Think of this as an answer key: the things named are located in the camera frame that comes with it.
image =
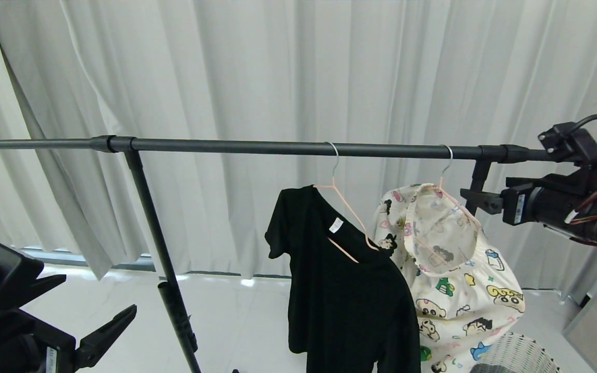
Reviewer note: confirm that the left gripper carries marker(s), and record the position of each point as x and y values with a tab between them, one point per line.
52	349

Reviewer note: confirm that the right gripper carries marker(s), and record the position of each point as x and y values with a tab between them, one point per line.
529	204

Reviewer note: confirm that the pink clothes hanger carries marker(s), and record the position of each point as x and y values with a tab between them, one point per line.
336	171
448	166

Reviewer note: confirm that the cream printed garment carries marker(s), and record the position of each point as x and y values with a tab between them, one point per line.
464	290

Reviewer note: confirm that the black t-shirt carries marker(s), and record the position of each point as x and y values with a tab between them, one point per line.
340	300

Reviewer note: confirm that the white laundry basket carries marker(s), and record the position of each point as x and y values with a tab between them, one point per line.
516	355

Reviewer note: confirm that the black clothes rack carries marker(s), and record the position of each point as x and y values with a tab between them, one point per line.
278	148

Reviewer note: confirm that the window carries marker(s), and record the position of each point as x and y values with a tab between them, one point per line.
70	257

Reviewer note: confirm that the white curtain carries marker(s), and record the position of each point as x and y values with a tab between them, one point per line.
278	67

